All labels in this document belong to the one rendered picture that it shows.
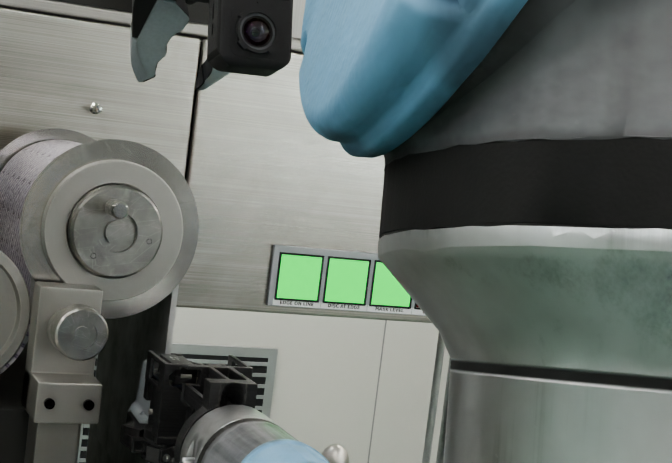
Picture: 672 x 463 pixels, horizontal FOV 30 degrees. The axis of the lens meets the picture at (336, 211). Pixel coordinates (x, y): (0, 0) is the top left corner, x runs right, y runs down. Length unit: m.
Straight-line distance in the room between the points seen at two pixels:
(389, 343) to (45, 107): 2.90
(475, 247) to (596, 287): 0.02
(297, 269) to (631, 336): 1.25
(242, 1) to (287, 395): 3.35
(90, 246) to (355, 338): 3.11
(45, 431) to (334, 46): 0.81
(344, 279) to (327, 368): 2.62
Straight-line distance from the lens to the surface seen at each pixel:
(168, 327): 1.07
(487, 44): 0.19
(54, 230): 1.02
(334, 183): 1.45
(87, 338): 0.96
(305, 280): 1.45
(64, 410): 0.99
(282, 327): 3.99
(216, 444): 0.85
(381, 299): 1.49
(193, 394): 0.94
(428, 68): 0.19
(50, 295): 1.00
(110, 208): 1.00
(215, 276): 1.42
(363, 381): 4.14
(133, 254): 1.03
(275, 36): 0.73
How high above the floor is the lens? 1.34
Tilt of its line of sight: 3 degrees down
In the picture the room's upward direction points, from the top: 7 degrees clockwise
